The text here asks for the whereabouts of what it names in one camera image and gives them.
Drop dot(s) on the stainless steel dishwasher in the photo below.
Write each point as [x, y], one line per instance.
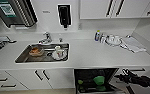
[91, 75]

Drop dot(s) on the small white bottle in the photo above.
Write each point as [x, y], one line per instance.
[102, 38]

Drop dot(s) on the white lower cabinet door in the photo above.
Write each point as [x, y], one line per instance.
[59, 79]
[26, 80]

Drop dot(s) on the small sink soap pump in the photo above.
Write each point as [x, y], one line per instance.
[60, 39]

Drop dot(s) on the chrome sink faucet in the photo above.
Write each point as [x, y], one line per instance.
[45, 37]

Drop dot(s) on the orange item in sink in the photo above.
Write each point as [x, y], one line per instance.
[36, 51]

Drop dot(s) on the stainless steel sink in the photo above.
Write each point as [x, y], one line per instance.
[22, 56]

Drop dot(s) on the steel paper towel dispenser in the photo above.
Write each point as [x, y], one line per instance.
[14, 11]

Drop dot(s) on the white wall outlet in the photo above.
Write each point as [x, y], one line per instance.
[79, 26]

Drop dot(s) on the black wall soap dispenser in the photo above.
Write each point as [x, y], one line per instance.
[63, 16]

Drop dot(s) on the small wall label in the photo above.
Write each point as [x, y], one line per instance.
[45, 12]

